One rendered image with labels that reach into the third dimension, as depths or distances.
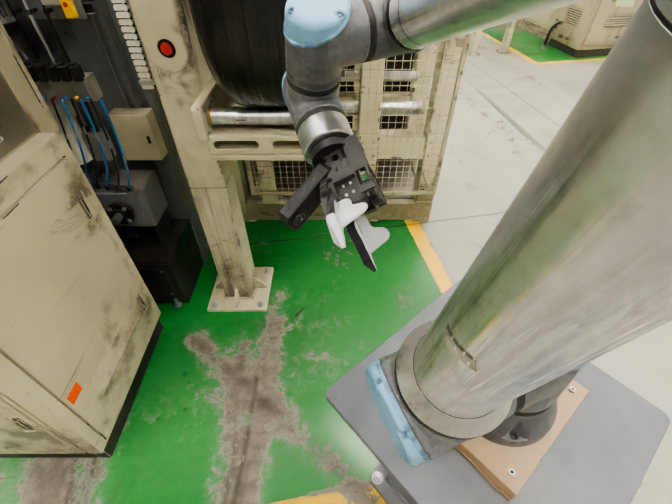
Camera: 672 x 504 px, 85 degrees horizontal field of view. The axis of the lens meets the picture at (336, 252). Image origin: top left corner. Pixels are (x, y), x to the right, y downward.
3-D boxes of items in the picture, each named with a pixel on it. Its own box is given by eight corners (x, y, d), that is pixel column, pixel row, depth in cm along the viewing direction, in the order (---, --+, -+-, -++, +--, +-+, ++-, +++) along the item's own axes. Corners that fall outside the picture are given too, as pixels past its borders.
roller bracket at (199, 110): (198, 142, 103) (189, 108, 97) (228, 89, 132) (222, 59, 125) (210, 142, 103) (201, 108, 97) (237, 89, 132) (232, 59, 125)
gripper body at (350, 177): (376, 188, 52) (350, 124, 56) (323, 214, 54) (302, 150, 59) (389, 208, 59) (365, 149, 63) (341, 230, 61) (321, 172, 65)
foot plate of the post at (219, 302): (207, 311, 166) (205, 306, 163) (220, 268, 185) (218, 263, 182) (266, 311, 166) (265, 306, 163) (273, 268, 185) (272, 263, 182)
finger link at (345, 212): (366, 215, 45) (360, 183, 52) (324, 235, 46) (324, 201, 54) (377, 234, 46) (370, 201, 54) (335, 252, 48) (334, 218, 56)
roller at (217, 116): (208, 127, 104) (204, 112, 101) (212, 120, 107) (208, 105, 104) (331, 127, 104) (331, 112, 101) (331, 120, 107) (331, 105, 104)
